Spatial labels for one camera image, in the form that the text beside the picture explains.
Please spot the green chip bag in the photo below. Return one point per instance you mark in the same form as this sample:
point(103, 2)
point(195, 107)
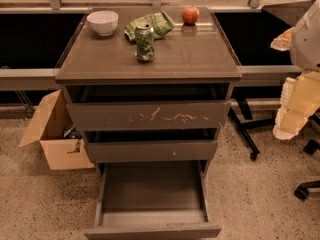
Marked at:
point(160, 21)

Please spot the middle grey drawer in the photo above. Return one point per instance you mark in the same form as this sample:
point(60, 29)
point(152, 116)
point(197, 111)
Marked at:
point(151, 145)

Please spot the open cardboard box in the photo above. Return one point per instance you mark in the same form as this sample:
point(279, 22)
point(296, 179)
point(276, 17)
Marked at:
point(47, 127)

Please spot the white ceramic bowl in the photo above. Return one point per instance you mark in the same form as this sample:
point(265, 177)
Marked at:
point(103, 22)

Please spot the green soda can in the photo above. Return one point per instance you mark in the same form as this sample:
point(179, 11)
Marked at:
point(144, 42)

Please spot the bottom grey drawer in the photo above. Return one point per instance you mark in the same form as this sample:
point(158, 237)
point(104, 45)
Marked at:
point(153, 201)

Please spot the grey drawer cabinet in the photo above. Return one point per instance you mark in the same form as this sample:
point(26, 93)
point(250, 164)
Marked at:
point(189, 54)

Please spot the top grey drawer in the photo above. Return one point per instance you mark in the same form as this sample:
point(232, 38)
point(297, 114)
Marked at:
point(148, 107)

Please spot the grey drawer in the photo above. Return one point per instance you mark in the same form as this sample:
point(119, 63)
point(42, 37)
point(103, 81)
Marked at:
point(153, 201)
point(148, 107)
point(151, 145)

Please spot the red apple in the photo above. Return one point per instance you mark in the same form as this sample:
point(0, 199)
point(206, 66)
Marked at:
point(190, 15)

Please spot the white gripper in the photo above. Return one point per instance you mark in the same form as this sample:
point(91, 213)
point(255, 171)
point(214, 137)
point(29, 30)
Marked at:
point(307, 42)

